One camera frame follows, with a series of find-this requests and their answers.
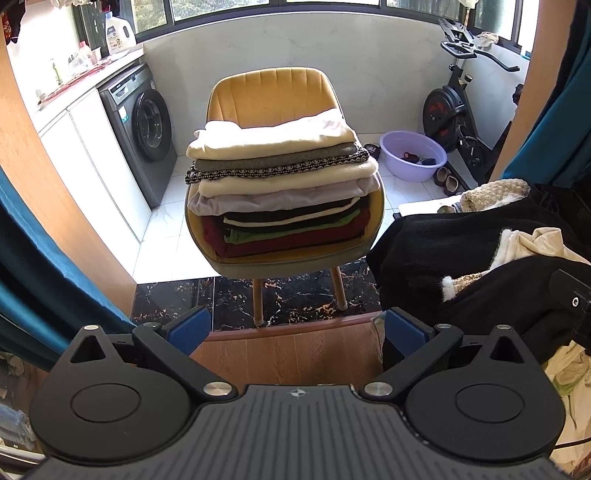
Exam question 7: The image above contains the red patterned cloth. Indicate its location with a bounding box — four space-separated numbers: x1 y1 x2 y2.
41 60 112 103

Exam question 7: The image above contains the black exercise bike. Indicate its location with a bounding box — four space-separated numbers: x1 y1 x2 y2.
422 17 525 183

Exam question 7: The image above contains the purple basin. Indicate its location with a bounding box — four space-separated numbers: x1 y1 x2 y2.
379 130 448 182

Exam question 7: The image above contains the balcony window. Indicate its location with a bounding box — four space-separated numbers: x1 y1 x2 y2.
74 0 532 38

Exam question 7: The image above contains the yellow velvet chair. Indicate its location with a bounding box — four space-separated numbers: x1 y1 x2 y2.
184 67 385 328

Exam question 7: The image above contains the teal curtain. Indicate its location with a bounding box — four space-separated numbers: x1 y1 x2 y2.
0 168 134 361
501 0 591 190

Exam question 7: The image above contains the white cabinet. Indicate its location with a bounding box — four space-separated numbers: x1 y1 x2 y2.
34 46 153 243

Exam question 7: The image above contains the grey washing machine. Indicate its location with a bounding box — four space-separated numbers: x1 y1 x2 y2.
98 64 178 208

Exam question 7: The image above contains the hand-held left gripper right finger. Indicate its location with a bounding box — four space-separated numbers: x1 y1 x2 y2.
359 307 532 400

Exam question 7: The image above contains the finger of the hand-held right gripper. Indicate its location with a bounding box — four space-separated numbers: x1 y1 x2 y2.
549 268 591 324

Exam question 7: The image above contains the green floral cloth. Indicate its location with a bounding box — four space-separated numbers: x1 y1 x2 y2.
542 342 591 480

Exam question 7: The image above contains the cream sweater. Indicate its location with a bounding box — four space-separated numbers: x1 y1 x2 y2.
187 108 357 162

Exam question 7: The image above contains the beige fuzzy garment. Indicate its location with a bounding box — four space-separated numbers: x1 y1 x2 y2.
459 179 532 214

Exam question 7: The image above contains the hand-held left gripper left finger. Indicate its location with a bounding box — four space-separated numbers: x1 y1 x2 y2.
65 306 238 400

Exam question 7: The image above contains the stack of folded clothes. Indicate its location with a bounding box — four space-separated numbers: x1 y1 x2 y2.
185 141 382 259

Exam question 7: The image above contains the black garment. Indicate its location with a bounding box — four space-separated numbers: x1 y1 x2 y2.
367 182 591 365

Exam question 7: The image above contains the hanging dark garment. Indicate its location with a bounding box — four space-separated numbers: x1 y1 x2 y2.
0 0 28 46

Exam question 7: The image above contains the cream satin garment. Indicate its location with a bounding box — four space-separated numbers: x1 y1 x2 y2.
489 227 591 273

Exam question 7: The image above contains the white detergent bottle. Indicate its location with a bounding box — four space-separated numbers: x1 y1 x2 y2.
104 11 138 56

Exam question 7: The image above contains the white printed mat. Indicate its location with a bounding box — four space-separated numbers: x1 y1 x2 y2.
392 199 462 217

